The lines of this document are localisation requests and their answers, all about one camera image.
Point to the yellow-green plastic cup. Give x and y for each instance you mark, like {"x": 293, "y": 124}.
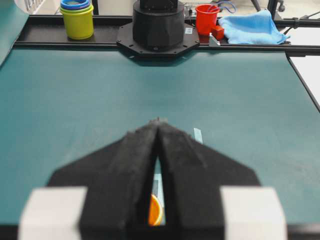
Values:
{"x": 78, "y": 23}

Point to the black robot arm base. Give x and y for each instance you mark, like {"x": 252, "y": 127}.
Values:
{"x": 158, "y": 29}

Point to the black metal frame rail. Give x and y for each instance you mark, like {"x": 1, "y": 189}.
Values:
{"x": 48, "y": 31}

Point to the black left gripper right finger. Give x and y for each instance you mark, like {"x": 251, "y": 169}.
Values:
{"x": 210, "y": 196}

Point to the light blue cloth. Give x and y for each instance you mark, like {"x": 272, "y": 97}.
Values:
{"x": 253, "y": 29}

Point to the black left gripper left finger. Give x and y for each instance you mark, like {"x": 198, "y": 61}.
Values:
{"x": 97, "y": 196}

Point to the red plastic cup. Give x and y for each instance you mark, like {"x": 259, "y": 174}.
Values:
{"x": 206, "y": 18}

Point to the pale tape strip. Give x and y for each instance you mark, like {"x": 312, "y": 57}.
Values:
{"x": 198, "y": 135}

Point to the metal corner bracket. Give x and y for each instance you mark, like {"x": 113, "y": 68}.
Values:
{"x": 212, "y": 41}

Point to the orange plastic cup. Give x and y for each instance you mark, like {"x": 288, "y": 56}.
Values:
{"x": 156, "y": 211}

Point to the small red block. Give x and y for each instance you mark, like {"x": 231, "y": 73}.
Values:
{"x": 218, "y": 32}

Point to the blue nested cup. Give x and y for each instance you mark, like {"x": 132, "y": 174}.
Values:
{"x": 74, "y": 4}

